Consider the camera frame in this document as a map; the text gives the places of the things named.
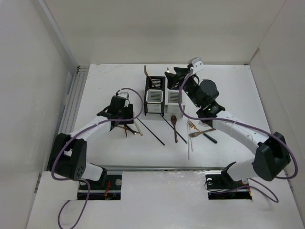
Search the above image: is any black utensil rack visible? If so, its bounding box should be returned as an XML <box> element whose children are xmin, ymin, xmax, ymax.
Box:
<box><xmin>144</xmin><ymin>76</ymin><xmax>165</xmax><ymax>116</ymax></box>

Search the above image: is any rose gold fork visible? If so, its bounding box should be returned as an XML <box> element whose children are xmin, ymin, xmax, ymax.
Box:
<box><xmin>188</xmin><ymin>128</ymin><xmax>215</xmax><ymax>137</ymax></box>

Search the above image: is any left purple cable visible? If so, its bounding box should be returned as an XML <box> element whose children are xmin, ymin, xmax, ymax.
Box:
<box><xmin>51</xmin><ymin>87</ymin><xmax>143</xmax><ymax>229</ymax></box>

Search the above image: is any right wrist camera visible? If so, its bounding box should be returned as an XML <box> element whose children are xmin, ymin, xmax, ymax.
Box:
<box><xmin>187</xmin><ymin>57</ymin><xmax>204</xmax><ymax>74</ymax></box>

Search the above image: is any black round spoon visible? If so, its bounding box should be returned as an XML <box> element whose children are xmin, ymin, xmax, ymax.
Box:
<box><xmin>126</xmin><ymin>125</ymin><xmax>137</xmax><ymax>134</ymax></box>

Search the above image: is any silver fork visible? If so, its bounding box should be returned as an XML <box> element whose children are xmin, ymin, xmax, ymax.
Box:
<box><xmin>198</xmin><ymin>121</ymin><xmax>207</xmax><ymax>126</ymax></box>

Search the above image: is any white utensil rack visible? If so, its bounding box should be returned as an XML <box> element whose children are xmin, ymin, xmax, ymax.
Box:
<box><xmin>164</xmin><ymin>89</ymin><xmax>183</xmax><ymax>119</ymax></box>

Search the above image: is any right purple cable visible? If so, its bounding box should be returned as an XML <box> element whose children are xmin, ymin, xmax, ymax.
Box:
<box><xmin>178</xmin><ymin>70</ymin><xmax>298</xmax><ymax>203</ymax></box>

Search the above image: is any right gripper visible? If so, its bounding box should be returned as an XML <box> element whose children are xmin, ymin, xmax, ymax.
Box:
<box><xmin>164</xmin><ymin>67</ymin><xmax>202</xmax><ymax>108</ymax></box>

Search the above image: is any black chopstick left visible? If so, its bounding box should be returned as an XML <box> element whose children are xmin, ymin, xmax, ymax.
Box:
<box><xmin>137</xmin><ymin>118</ymin><xmax>165</xmax><ymax>146</ymax></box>

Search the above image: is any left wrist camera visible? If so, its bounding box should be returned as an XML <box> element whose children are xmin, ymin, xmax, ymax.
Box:
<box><xmin>116</xmin><ymin>90</ymin><xmax>129</xmax><ymax>107</ymax></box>

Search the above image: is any black chopstick right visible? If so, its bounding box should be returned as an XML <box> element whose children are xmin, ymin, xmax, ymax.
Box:
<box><xmin>159</xmin><ymin>114</ymin><xmax>188</xmax><ymax>144</ymax></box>

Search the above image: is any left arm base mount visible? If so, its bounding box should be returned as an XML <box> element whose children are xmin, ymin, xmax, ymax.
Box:
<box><xmin>88</xmin><ymin>171</ymin><xmax>122</xmax><ymax>200</ymax></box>

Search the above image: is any black chopstick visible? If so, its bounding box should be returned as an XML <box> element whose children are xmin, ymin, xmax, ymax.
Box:
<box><xmin>159</xmin><ymin>114</ymin><xmax>188</xmax><ymax>144</ymax></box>
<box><xmin>137</xmin><ymin>118</ymin><xmax>165</xmax><ymax>146</ymax></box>

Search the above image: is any purple cable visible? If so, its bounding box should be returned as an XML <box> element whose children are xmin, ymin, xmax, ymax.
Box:
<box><xmin>178</xmin><ymin>70</ymin><xmax>298</xmax><ymax>203</ymax></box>
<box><xmin>51</xmin><ymin>87</ymin><xmax>143</xmax><ymax>229</ymax></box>

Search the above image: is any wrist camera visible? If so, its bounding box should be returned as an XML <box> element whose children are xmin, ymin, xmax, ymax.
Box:
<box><xmin>187</xmin><ymin>57</ymin><xmax>204</xmax><ymax>74</ymax></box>
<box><xmin>116</xmin><ymin>90</ymin><xmax>129</xmax><ymax>107</ymax></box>

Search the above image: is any brown wooden spoon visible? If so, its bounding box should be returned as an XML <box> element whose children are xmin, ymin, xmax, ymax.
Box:
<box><xmin>171</xmin><ymin>115</ymin><xmax>178</xmax><ymax>143</ymax></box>

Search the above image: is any copper knife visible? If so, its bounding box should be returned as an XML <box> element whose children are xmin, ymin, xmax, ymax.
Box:
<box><xmin>118</xmin><ymin>125</ymin><xmax>139</xmax><ymax>134</ymax></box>

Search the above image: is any white chopstick left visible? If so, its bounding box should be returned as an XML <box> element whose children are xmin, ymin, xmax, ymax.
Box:
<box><xmin>186</xmin><ymin>120</ymin><xmax>191</xmax><ymax>161</ymax></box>

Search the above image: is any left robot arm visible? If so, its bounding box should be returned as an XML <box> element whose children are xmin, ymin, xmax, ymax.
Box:
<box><xmin>47</xmin><ymin>92</ymin><xmax>133</xmax><ymax>189</ymax></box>

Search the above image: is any aluminium rail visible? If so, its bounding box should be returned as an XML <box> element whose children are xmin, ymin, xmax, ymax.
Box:
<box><xmin>102</xmin><ymin>165</ymin><xmax>224</xmax><ymax>171</ymax></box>

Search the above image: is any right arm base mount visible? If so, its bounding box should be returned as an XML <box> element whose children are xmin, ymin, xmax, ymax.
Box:
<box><xmin>204</xmin><ymin>174</ymin><xmax>252</xmax><ymax>200</ymax></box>

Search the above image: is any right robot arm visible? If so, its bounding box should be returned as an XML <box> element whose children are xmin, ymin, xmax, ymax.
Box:
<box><xmin>164</xmin><ymin>65</ymin><xmax>296</xmax><ymax>188</ymax></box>

